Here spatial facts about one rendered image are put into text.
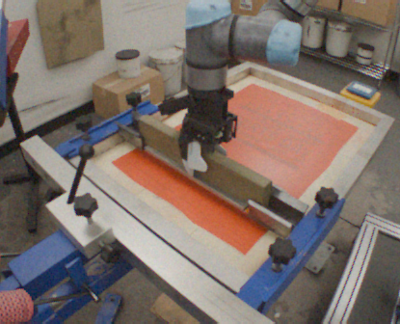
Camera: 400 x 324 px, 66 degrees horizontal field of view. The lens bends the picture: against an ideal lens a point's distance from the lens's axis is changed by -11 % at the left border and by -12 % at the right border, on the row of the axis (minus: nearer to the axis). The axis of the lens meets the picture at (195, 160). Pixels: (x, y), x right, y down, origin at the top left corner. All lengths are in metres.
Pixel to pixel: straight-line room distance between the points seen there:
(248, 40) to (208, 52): 0.07
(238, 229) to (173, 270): 0.21
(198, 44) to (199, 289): 0.38
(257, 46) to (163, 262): 0.36
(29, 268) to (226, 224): 0.39
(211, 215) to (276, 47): 0.36
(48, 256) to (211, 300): 0.27
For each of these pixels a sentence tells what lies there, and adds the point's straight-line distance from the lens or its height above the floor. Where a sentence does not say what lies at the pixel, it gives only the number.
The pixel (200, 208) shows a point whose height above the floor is 0.96.
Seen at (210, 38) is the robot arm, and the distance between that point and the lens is 0.56.
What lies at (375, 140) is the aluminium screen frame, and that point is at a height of 0.99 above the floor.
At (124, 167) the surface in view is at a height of 0.96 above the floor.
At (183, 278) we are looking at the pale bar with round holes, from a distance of 0.52.
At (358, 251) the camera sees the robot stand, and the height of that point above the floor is 0.21.
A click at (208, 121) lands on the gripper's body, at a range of 0.64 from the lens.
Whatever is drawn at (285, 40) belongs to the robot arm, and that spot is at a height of 1.32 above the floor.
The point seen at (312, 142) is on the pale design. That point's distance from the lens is 0.97.
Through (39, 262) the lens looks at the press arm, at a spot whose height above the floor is 1.04.
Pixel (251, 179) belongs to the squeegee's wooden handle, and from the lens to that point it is 0.65.
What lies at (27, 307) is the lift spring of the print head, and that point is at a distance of 0.53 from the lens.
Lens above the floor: 1.48
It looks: 39 degrees down
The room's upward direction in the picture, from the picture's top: straight up
